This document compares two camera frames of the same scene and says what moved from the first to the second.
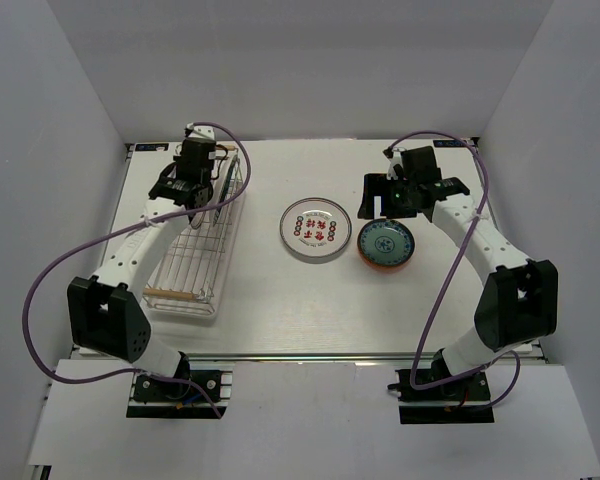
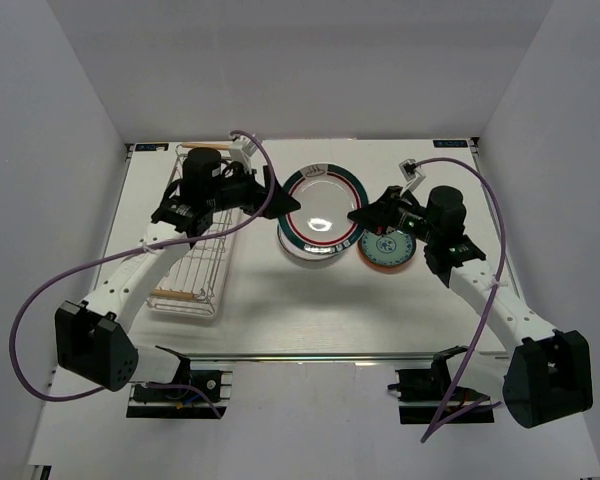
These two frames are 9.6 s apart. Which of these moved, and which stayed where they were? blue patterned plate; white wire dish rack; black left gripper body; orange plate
Moved: black left gripper body
Stayed: white wire dish rack; orange plate; blue patterned plate
